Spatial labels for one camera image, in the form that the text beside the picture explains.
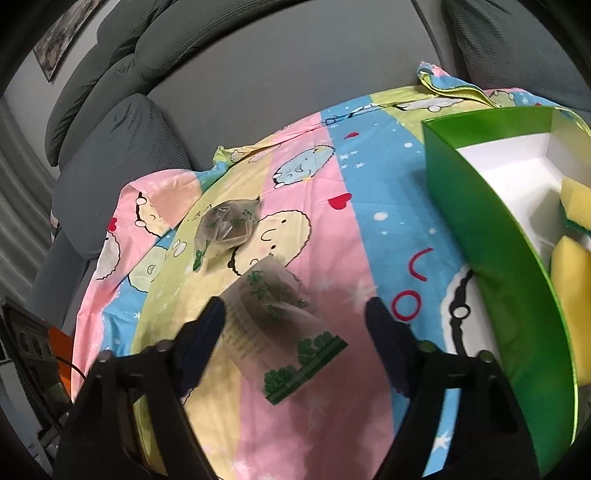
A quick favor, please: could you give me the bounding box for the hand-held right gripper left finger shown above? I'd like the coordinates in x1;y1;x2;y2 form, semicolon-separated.
54;296;227;480

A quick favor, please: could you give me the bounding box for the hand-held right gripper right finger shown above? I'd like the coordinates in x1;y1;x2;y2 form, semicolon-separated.
365;296;541;480

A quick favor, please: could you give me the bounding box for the clear bagged steel scourer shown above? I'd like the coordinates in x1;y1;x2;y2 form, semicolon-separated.
222;256;348;407
191;196;262;275

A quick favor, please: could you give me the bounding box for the green box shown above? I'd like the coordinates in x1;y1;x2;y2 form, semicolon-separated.
422;106;591;478

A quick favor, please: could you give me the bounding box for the yellow sponge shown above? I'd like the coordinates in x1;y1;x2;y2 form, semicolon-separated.
551;235;591;384
560;178;591;238

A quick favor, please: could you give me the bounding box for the printed cartoon blanket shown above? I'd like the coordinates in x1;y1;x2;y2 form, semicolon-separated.
71;62;578;480

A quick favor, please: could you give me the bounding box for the orange box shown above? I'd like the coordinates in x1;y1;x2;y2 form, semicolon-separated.
46;327;75;398

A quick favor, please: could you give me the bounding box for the black power strip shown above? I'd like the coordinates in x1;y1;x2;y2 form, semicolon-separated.
2;302;63;416

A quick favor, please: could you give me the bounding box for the grey sofa cushion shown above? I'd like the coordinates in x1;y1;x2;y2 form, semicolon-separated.
443;0;591;113
52;93;194;258

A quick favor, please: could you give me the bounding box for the grey curtain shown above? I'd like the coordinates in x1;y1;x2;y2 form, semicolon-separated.
0;99;61;296

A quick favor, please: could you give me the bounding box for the grey sofa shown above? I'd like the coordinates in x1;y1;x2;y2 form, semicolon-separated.
28;0;591;333

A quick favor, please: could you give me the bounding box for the black cable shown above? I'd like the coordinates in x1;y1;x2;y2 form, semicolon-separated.
55;357;88;384

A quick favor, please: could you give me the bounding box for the framed wall picture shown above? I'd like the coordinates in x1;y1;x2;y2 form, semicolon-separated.
33;0;100;83

